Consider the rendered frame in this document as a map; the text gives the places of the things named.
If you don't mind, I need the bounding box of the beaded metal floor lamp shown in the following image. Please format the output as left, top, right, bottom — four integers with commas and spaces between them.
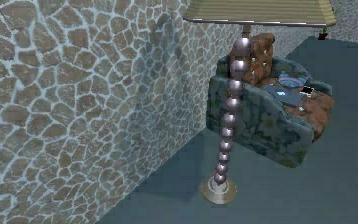
182, 0, 338, 206

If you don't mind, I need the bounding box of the grey-green armchair with brown cushions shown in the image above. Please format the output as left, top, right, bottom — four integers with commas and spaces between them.
205, 32, 335, 169

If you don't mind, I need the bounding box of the grey laptop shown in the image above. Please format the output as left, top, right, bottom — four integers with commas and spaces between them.
262, 83, 304, 108

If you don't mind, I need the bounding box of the striped blue-pink bowl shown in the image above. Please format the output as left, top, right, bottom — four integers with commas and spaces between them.
277, 71, 309, 90

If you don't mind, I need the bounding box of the small black phone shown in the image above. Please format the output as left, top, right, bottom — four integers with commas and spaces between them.
300, 85, 315, 99

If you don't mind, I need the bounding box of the red potted house plant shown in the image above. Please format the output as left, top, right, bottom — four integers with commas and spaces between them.
317, 27, 330, 41

